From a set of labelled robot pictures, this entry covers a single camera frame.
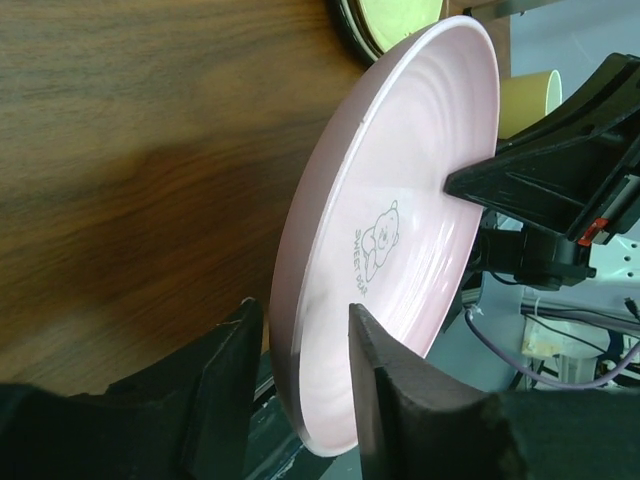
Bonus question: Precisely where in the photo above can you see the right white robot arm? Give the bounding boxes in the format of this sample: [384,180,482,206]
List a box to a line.
[427,53,639,391]

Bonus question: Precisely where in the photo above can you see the small cream floral plate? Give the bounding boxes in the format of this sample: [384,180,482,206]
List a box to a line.
[325,0,449,67]

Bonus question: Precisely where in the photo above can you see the pink plastic plate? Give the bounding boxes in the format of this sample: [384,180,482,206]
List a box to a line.
[269,16,499,457]

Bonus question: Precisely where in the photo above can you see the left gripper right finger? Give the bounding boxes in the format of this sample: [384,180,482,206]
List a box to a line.
[349,304,639,479]

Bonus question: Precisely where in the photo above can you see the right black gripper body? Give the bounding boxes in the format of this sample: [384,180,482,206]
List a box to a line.
[464,209,640,291]

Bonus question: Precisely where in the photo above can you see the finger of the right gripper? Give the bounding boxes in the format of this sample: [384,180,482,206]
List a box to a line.
[444,114,639,240]
[497,53,639,150]

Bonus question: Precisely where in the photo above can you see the cream cup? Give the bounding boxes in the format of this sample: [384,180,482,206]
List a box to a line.
[498,70,563,139]

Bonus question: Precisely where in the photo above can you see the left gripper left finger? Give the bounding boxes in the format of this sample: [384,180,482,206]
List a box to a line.
[1,299,263,479]

